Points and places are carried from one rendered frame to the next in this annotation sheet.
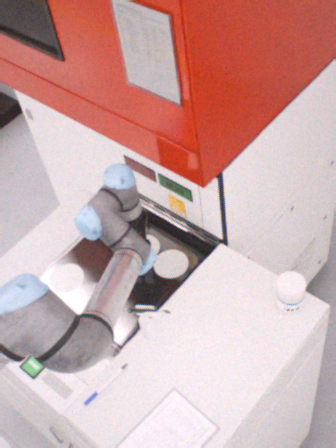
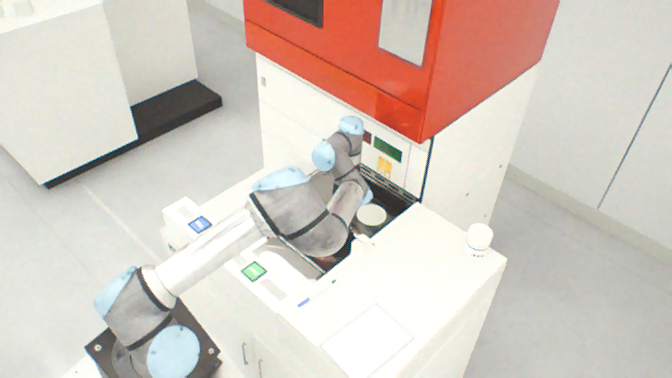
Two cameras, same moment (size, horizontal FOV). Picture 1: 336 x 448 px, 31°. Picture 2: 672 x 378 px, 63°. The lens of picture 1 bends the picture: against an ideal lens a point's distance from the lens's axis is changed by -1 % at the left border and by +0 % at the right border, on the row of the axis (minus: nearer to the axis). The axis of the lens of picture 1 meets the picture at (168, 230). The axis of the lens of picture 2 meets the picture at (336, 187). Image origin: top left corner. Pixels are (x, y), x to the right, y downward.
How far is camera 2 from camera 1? 0.40 m
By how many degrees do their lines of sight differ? 9
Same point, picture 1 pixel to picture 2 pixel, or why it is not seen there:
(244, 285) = (436, 234)
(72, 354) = (322, 234)
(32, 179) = (224, 160)
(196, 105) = (434, 68)
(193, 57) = (443, 26)
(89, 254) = not seen: hidden behind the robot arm
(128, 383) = (336, 295)
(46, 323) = (307, 203)
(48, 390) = (265, 292)
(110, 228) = (341, 163)
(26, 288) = (295, 172)
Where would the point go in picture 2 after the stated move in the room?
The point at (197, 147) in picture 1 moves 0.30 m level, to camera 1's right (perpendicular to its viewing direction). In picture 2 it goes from (425, 106) to (528, 104)
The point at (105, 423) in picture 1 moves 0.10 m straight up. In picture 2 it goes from (315, 323) to (315, 300)
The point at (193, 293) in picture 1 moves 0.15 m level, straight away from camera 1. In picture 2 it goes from (393, 235) to (388, 201)
